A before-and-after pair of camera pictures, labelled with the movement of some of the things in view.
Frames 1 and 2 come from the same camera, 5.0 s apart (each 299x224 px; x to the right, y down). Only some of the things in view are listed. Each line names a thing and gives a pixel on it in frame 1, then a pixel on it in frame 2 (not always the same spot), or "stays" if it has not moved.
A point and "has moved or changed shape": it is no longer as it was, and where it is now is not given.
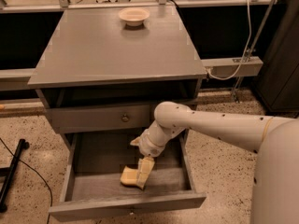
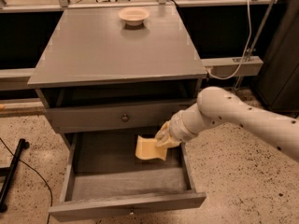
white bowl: (135, 17) stays
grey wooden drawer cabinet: (105, 70) stays
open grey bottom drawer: (92, 166) stays
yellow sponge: (129, 176) has moved or changed shape
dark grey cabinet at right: (277, 84) stays
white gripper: (146, 146) to (176, 127)
